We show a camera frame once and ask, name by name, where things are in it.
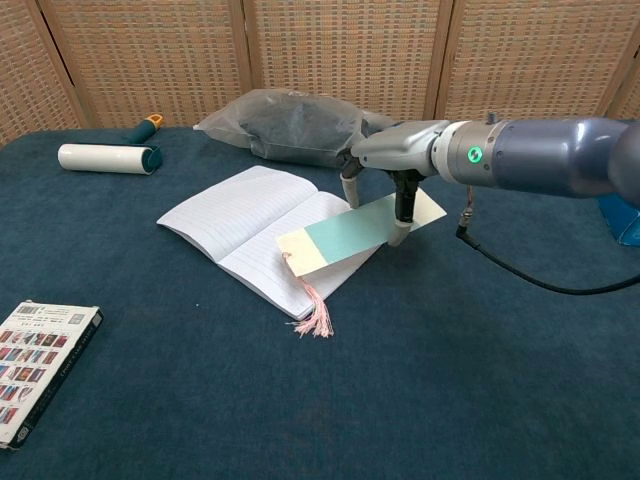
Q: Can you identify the teal table mat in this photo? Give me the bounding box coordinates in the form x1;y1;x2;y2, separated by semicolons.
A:
0;119;640;480

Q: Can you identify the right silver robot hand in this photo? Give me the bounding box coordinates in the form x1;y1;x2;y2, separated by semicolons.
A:
341;119;451;247

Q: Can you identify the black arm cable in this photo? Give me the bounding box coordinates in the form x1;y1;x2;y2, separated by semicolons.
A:
454;184;640;296

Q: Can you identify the open lined notebook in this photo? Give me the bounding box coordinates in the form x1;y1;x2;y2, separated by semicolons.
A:
156;165;399;321

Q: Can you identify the woven wooden folding screen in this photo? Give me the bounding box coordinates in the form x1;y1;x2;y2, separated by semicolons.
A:
0;0;640;149

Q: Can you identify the teal cream bookmark pink tassel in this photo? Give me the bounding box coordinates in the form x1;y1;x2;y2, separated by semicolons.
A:
275;187;448;341

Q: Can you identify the blue cookie box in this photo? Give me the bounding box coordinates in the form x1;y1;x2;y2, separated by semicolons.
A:
597;194;640;246

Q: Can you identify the white teal lint roller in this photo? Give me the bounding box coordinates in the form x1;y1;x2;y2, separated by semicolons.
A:
57;113;165;177

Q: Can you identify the clear bag with dark contents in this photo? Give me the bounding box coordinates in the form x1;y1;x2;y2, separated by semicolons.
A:
193;88;401;169

